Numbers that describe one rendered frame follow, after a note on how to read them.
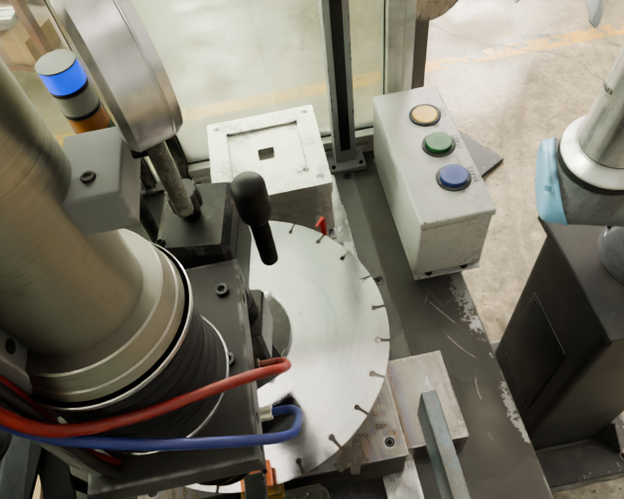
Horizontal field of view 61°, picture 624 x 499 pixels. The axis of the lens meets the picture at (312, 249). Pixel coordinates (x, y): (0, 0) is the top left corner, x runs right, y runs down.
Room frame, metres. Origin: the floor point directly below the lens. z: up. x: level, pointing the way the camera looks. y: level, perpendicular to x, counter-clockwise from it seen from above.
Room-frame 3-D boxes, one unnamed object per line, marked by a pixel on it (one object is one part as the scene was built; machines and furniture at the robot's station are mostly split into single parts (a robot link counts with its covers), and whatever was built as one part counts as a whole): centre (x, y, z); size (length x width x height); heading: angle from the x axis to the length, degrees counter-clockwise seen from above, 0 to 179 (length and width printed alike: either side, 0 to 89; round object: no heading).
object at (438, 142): (0.57, -0.22, 0.90); 0.04 x 0.04 x 0.02
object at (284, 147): (0.62, 0.04, 0.82); 0.18 x 0.18 x 0.15; 2
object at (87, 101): (0.55, 0.24, 1.11); 0.05 x 0.04 x 0.03; 92
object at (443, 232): (0.57, -0.20, 0.82); 0.28 x 0.11 x 0.15; 2
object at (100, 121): (0.55, 0.24, 1.08); 0.05 x 0.04 x 0.03; 92
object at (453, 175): (0.50, -0.22, 0.90); 0.04 x 0.04 x 0.02
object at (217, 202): (0.21, 0.07, 1.17); 0.06 x 0.05 x 0.20; 173
